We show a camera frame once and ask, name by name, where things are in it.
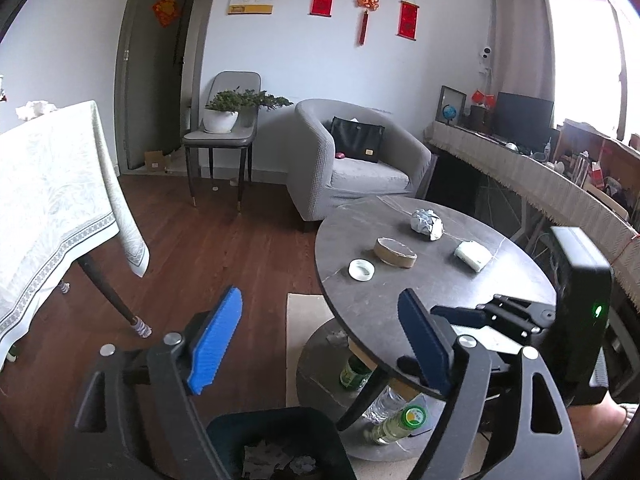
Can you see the round wooden tape roll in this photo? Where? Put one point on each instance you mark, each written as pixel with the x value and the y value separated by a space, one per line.
pixel 395 255

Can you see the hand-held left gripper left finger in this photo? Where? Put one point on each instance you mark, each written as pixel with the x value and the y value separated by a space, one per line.
pixel 215 340

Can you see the potted plant in white pot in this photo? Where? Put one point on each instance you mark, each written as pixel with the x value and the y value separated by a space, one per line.
pixel 220 121

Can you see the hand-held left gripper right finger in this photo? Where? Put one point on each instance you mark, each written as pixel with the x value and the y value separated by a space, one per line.
pixel 425 345

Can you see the red paper door decoration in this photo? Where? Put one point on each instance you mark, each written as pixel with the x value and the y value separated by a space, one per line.
pixel 166 10

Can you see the small red flags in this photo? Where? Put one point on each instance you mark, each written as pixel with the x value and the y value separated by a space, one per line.
pixel 484 97

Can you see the beige curtain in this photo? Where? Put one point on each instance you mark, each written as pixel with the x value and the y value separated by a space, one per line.
pixel 520 35

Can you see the bottle with green yellow cap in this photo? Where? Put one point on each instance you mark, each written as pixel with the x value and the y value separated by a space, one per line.
pixel 395 430

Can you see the white paper ball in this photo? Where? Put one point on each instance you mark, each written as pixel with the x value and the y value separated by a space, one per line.
pixel 425 222

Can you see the dark grey door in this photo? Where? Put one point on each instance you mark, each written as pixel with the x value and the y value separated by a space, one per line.
pixel 145 85

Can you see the black picture frame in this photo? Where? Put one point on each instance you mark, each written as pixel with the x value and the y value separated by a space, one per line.
pixel 452 95

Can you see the dark teal trash bin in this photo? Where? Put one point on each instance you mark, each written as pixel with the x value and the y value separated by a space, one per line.
pixel 300 430

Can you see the black monitor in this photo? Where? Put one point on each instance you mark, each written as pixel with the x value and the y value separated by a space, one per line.
pixel 522 117

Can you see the white security camera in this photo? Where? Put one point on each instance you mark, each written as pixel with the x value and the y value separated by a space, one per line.
pixel 484 57

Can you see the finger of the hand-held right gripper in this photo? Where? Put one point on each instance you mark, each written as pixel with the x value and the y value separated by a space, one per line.
pixel 410 364
pixel 460 316

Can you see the white round plastic lid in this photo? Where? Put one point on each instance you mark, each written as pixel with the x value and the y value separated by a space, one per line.
pixel 351 269

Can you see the beige floor mat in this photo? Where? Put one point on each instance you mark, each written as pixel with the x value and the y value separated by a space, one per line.
pixel 305 320

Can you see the small blue globe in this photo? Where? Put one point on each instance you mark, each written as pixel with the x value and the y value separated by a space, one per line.
pixel 450 112

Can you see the crumpled white tissue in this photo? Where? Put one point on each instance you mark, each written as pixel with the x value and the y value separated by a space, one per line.
pixel 35 109

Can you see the long desk with fringed cloth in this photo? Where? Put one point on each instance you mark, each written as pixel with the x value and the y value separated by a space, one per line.
pixel 550 180

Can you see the small cardboard box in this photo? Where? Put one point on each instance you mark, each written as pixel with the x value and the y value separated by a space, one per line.
pixel 155 160

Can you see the dark wooden box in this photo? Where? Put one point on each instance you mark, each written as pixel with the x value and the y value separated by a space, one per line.
pixel 478 119

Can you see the black handbag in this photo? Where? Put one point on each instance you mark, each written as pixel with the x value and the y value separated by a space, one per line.
pixel 357 140

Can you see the table with white tablecloth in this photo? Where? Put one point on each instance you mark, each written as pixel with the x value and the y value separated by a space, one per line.
pixel 50 185

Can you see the green glass bottle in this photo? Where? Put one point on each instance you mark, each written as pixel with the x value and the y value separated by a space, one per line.
pixel 354 375

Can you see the grey dining chair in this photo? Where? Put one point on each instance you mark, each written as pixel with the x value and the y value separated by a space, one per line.
pixel 235 82

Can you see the clear plastic bottle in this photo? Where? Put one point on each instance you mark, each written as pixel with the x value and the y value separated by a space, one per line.
pixel 382 405

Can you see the grey armchair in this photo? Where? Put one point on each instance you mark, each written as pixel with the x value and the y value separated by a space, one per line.
pixel 370 175

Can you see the round grey marble table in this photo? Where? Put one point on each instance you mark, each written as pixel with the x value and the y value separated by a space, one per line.
pixel 370 305

